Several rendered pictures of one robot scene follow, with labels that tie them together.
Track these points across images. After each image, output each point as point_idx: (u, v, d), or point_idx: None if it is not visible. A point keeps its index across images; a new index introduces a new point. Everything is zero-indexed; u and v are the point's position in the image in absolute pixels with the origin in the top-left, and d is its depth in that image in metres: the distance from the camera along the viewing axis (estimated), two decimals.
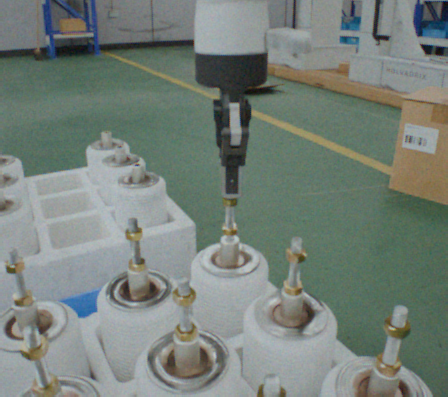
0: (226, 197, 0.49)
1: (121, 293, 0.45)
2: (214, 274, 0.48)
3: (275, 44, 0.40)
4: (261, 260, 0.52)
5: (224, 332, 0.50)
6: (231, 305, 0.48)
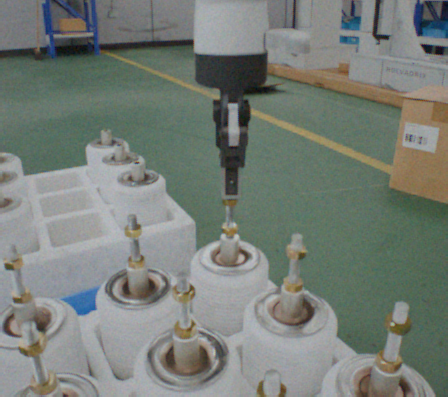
0: None
1: (120, 290, 0.45)
2: (214, 272, 0.48)
3: (274, 44, 0.40)
4: (261, 257, 0.51)
5: (224, 330, 0.50)
6: (231, 303, 0.48)
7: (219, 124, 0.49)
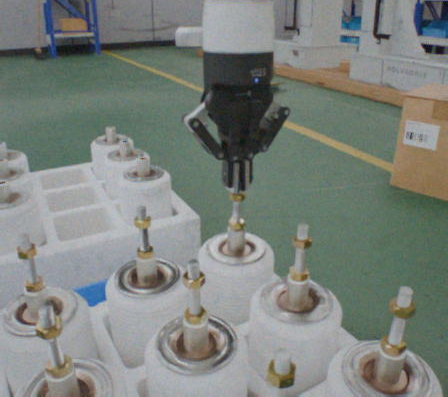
0: (230, 196, 0.49)
1: (129, 281, 0.46)
2: (219, 262, 0.50)
3: None
4: (267, 250, 0.52)
5: (228, 319, 0.51)
6: (234, 293, 0.49)
7: (209, 138, 0.44)
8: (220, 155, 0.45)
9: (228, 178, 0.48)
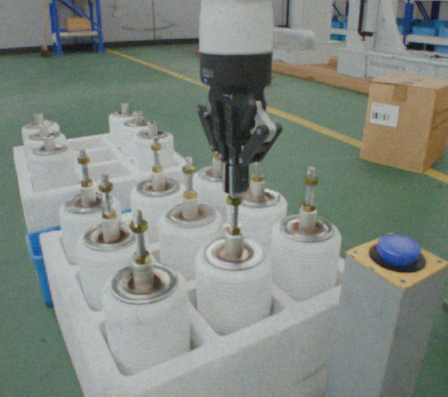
0: None
1: (146, 188, 0.69)
2: None
3: (282, 42, 0.42)
4: None
5: None
6: None
7: (206, 127, 0.48)
8: (211, 147, 0.48)
9: (222, 175, 0.48)
